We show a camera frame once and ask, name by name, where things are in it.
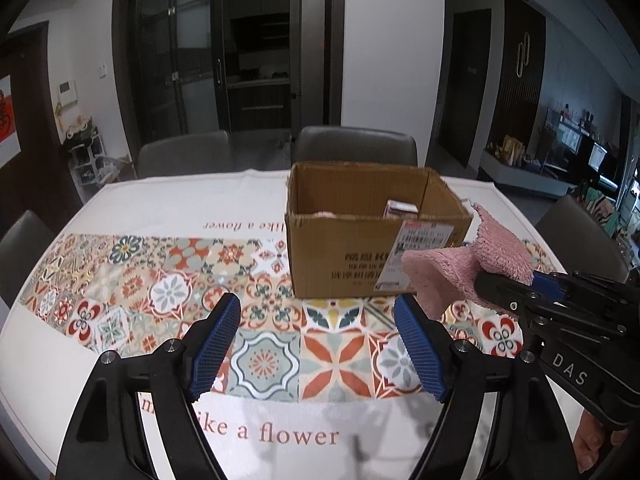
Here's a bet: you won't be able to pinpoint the white shelf cart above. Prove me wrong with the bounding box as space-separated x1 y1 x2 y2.
67 132 121 196

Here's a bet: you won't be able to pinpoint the dark framed glass sliding door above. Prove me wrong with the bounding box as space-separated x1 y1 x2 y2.
112 0 346 141

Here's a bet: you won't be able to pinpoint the monitor screens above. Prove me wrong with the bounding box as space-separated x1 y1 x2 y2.
545 107 626 186

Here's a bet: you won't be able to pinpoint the brown cardboard box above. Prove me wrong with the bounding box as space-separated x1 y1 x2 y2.
285 161 474 300

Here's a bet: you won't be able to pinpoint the dark slatted wall panel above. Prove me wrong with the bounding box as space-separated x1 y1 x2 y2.
492 0 546 153

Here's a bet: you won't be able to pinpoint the grey dining chair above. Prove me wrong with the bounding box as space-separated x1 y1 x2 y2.
0 210 56 311
291 126 418 167
535 195 631 283
137 130 233 179

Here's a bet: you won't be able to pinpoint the brown wooden door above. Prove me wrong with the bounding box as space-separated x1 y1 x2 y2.
0 20 66 211

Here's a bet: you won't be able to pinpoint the small white carton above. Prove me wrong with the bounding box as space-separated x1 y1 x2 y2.
383 199 420 220

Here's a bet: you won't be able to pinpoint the red and white door poster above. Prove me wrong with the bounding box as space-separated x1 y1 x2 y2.
0 74 21 166

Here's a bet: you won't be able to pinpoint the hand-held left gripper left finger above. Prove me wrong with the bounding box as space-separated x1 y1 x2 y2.
56 294 242 480

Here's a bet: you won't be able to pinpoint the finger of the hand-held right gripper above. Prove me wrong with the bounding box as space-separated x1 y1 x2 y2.
532 270 640 311
475 271 628 338

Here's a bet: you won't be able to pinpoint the yellow snack bags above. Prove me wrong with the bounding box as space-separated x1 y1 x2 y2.
502 135 526 163

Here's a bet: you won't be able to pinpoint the person's right hand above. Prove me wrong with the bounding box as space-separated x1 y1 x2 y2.
580 407 628 468

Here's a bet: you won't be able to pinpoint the white low cabinet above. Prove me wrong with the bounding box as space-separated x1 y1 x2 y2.
480 147 576 198

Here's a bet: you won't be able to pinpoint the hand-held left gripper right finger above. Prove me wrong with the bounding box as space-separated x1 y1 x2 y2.
395 294 581 480

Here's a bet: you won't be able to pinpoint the dark interior door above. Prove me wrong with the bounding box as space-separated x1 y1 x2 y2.
439 7 493 168

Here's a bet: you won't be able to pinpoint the floral patterned white tablecloth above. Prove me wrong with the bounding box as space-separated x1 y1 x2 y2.
0 167 591 480

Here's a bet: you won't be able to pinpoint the gold wall ornament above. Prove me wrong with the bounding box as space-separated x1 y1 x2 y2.
516 32 532 78

